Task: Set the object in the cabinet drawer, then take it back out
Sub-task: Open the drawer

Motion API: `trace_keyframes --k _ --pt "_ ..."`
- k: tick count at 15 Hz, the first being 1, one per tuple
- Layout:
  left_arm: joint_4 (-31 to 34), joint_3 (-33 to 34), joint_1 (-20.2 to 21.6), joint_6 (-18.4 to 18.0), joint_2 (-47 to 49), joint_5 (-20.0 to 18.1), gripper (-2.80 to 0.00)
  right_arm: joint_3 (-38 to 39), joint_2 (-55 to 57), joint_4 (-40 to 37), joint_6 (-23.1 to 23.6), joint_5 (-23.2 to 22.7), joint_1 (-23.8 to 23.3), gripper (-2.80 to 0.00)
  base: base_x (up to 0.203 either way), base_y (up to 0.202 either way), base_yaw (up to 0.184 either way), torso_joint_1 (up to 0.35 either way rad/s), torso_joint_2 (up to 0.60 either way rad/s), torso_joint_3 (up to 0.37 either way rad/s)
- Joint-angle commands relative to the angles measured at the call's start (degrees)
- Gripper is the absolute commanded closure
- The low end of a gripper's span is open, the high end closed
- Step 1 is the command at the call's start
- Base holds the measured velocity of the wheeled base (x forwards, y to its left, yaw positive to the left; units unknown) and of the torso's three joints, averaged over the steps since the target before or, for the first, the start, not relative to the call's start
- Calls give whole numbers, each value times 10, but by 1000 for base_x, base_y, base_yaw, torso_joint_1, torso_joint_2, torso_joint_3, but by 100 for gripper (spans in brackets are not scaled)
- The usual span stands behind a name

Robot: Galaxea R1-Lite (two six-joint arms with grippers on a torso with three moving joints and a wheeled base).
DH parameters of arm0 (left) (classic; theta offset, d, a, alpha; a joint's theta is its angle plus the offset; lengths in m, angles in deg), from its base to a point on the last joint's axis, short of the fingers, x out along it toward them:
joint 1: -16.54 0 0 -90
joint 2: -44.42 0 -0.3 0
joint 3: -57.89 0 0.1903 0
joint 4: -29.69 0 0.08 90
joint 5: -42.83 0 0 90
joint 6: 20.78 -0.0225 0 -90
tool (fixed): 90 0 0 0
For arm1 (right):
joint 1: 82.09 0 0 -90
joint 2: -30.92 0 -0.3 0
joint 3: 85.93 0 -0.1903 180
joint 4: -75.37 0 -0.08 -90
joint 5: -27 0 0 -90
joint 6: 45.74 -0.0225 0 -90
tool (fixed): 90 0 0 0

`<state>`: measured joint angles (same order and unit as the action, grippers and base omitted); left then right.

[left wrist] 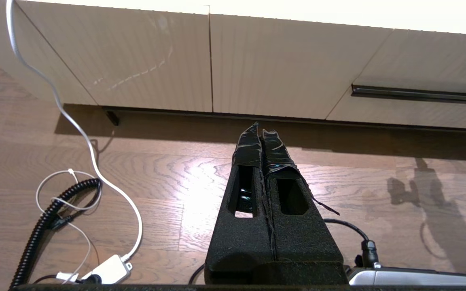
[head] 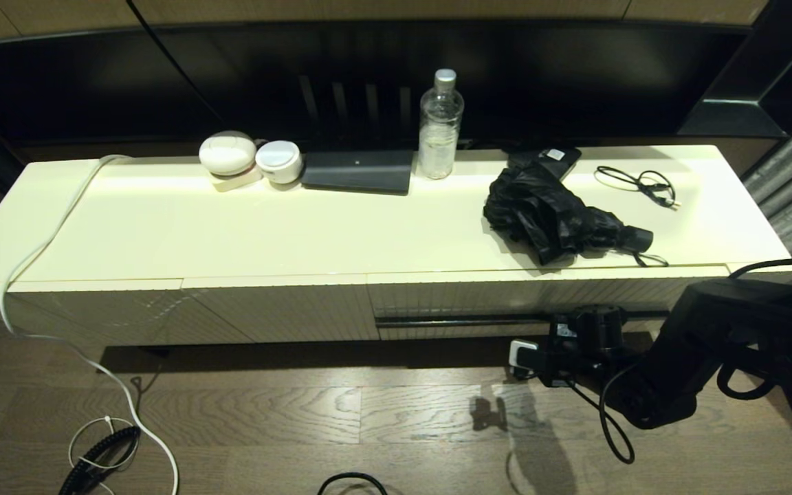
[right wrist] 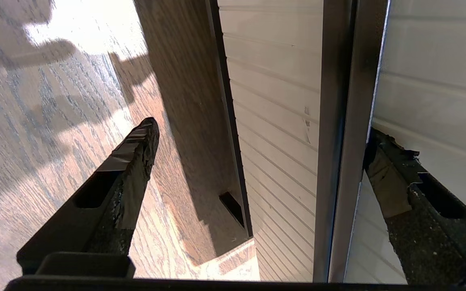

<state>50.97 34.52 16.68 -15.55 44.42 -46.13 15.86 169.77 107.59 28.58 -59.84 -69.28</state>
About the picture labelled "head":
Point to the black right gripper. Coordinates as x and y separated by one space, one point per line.
561 361

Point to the black umbrella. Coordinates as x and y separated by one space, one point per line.
547 213

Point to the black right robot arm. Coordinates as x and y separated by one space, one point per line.
712 323

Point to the white low cabinet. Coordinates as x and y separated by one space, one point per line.
300 227

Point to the small black box white label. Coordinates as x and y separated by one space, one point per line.
559 158

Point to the clear plastic water bottle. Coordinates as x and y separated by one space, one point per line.
439 137

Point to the black flat rectangular box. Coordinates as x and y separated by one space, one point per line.
358 172

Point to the black television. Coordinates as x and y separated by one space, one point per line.
506 82

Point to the white round jar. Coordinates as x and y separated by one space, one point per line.
279 161

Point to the cream device base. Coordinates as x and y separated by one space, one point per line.
234 184

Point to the large white round device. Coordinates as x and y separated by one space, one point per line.
227 155

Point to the cream glossy cabinet door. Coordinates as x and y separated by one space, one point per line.
128 309

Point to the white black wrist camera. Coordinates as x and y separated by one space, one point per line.
523 354

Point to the black glossy wall frame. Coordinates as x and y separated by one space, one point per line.
733 110

